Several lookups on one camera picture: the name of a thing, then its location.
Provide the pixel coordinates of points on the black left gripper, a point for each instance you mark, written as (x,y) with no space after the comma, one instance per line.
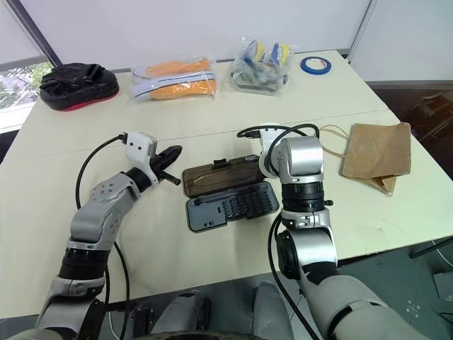
(158,165)

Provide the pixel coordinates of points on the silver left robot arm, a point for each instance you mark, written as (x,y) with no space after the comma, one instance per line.
(102,209)

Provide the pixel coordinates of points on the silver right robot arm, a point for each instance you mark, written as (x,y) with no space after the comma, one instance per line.
(304,159)

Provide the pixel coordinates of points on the dark screwdriver bit case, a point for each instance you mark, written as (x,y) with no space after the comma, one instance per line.
(230,202)

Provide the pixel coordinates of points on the dark grey long item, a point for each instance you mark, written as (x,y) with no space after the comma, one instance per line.
(244,160)

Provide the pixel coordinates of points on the bag of orange insoles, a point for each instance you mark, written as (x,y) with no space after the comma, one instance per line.
(177,88)

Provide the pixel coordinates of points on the black red boxing pad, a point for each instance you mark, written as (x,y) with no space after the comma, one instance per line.
(78,85)

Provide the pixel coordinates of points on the clear bag of blue-yellow items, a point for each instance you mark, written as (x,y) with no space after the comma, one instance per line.
(258,71)

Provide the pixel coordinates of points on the grey left robot leg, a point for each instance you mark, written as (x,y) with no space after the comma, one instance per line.
(184,315)

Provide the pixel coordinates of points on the grey robot leg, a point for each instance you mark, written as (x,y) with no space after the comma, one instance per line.
(184,315)
(270,311)

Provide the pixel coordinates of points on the blue tape roll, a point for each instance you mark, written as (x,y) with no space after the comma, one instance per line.
(308,69)

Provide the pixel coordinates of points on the grey right robot leg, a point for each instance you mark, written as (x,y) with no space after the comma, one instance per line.
(270,311)

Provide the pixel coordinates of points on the brown paper bag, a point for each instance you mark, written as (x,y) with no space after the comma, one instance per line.
(378,152)

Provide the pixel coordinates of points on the dark furniture on floor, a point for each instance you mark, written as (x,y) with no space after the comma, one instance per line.
(433,113)

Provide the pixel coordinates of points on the black table leg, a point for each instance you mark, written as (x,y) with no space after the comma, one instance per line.
(433,246)

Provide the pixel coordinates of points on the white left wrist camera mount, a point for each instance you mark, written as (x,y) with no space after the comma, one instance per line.
(138,148)

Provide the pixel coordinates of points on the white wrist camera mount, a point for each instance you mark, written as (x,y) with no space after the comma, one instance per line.
(269,136)
(138,148)

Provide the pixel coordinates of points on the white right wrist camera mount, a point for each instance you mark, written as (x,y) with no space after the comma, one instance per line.
(269,136)

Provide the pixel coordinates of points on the dark window frame bar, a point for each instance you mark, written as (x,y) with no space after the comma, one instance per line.
(39,35)

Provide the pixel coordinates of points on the white wall post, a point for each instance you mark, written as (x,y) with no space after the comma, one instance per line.
(361,28)

